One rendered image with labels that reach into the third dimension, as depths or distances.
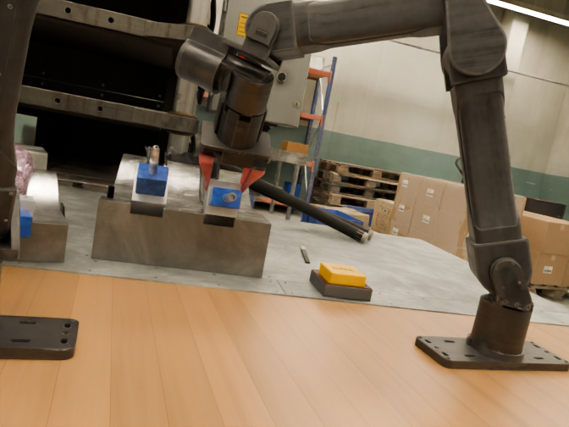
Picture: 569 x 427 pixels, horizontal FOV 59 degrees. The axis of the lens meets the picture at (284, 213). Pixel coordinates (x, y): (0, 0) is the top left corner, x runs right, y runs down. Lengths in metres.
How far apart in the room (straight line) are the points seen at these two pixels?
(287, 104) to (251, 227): 0.93
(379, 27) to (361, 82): 7.40
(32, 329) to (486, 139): 0.53
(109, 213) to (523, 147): 9.05
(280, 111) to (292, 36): 1.02
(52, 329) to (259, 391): 0.20
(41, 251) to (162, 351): 0.29
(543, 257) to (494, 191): 4.63
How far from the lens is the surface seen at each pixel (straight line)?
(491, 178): 0.65
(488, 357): 0.68
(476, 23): 0.64
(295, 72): 1.68
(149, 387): 0.46
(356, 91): 8.02
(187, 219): 0.77
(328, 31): 0.66
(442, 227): 4.74
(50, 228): 0.75
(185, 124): 1.47
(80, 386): 0.46
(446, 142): 8.72
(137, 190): 0.77
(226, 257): 0.79
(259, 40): 0.65
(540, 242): 5.22
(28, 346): 0.50
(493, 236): 0.65
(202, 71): 0.68
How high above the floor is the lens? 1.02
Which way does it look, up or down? 8 degrees down
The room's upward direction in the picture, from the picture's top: 11 degrees clockwise
